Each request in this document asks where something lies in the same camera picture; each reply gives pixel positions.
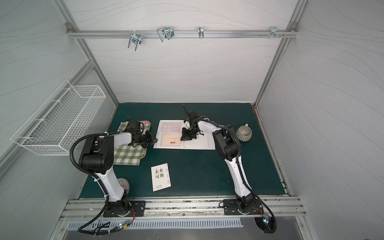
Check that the white photo album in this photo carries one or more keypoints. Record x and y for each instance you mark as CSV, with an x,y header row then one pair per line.
x,y
205,142

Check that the green checkered photo album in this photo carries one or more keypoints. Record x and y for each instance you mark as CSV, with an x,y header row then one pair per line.
x,y
126,155

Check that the white slotted vent strip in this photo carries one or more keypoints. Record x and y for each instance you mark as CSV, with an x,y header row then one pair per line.
x,y
148,224

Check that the pale pink photo card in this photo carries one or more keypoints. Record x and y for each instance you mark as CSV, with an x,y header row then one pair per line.
x,y
172,140

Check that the metal bracket with screws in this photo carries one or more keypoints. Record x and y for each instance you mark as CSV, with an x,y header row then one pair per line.
x,y
273,34

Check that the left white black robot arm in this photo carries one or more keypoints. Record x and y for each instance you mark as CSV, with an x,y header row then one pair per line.
x,y
97,158

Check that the ribbed grey ceramic teapot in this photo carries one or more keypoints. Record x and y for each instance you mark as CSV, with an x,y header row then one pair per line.
x,y
244,133

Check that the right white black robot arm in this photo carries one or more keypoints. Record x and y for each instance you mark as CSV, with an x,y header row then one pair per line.
x,y
228,147

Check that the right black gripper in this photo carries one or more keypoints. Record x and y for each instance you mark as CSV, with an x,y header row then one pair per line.
x,y
188,131

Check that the horizontal aluminium rail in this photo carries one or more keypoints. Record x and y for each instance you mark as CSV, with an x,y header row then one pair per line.
x,y
179,34

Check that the white photo card black text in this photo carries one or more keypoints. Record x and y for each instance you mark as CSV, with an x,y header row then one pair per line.
x,y
160,177

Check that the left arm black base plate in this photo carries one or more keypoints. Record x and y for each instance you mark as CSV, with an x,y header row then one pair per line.
x,y
136,207

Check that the white wire basket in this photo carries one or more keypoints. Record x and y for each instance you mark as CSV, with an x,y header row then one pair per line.
x,y
61,120

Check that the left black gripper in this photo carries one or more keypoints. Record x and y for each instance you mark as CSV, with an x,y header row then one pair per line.
x,y
146,139

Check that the red photo card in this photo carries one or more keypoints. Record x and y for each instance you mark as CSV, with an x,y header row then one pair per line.
x,y
171,126

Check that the pink ribbed cup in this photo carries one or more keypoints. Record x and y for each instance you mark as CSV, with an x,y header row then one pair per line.
x,y
124,184

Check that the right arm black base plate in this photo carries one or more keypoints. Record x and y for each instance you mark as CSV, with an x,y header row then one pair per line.
x,y
231,208

